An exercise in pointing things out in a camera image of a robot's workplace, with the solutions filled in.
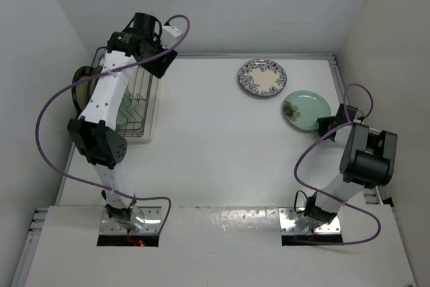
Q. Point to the grey wire dish rack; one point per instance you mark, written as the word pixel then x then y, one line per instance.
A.
pixel 137 108

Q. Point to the metal base plate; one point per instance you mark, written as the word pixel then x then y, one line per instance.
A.
pixel 148 221
pixel 293 224

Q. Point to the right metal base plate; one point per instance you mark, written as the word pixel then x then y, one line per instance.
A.
pixel 293 224

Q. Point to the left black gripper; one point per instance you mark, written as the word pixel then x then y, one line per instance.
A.
pixel 159 68

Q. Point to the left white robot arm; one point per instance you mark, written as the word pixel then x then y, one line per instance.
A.
pixel 94 131

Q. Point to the dark checkered rim plate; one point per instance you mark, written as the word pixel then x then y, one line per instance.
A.
pixel 81 93

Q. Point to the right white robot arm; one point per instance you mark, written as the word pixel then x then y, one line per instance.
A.
pixel 367 161

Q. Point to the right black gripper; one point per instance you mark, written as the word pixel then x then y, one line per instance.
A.
pixel 322 124

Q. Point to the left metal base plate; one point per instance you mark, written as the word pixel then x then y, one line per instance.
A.
pixel 148 221

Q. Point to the teal flower plate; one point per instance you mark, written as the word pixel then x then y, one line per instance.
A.
pixel 303 108
pixel 125 111

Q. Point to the blue floral pattern plate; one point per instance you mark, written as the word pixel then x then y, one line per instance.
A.
pixel 262 77

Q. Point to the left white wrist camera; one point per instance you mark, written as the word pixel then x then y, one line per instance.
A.
pixel 169 36

